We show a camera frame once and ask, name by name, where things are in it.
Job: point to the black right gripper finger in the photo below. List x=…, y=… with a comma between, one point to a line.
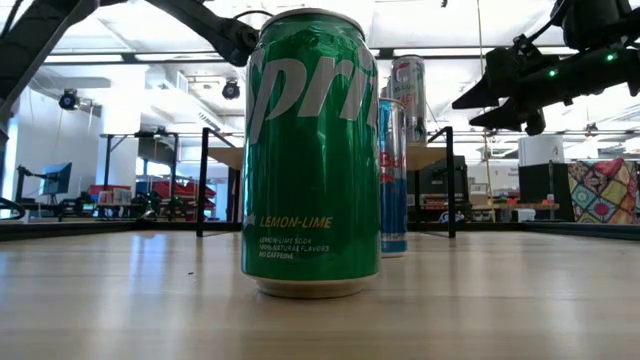
x=482, y=95
x=505, y=117

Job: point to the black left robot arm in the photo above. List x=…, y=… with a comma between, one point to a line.
x=30, y=45

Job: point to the black metal background table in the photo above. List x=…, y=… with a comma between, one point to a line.
x=106, y=165

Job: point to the black ceiling spotlight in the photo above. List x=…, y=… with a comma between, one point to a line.
x=68, y=100
x=231, y=90

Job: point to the green Sprite can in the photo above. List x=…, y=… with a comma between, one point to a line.
x=310, y=165

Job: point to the white cylinder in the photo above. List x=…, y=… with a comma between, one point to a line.
x=541, y=150

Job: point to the black television screen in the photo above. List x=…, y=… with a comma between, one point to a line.
x=435, y=180

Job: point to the red storage crates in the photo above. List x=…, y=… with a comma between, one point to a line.
x=190, y=190

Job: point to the blue silver Red Bull can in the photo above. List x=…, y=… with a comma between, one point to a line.
x=395, y=200

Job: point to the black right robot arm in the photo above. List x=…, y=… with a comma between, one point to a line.
x=590, y=75

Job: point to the black cabinet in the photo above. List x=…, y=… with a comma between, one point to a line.
x=540, y=185

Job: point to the wooden shelf black metal legs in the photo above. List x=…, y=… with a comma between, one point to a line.
x=202, y=190

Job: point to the wooden background workbench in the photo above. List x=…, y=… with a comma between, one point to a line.
x=515, y=205

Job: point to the computer monitor on stand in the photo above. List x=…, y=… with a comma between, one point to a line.
x=56, y=179

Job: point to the colourful patchwork quilt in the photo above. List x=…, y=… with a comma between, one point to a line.
x=602, y=192

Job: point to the long ceiling light bar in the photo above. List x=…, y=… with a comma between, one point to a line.
x=125, y=59

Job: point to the black metal table frame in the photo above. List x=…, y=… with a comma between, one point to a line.
x=575, y=230

